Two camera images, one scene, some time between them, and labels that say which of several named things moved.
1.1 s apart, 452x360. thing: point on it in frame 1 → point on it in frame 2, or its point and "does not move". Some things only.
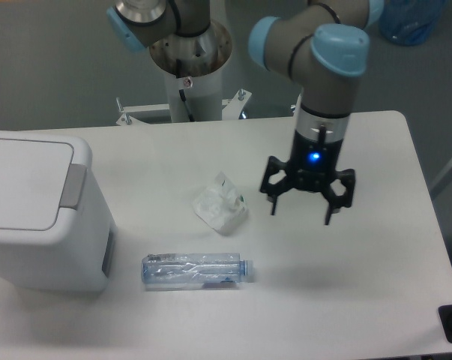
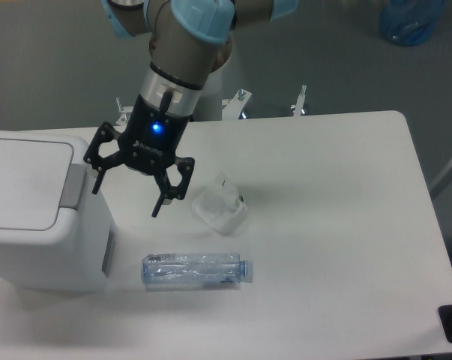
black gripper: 312,166 → 148,144
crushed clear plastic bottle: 193,268 does not move
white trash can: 48,228 does not move
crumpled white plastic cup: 221,205 does not move
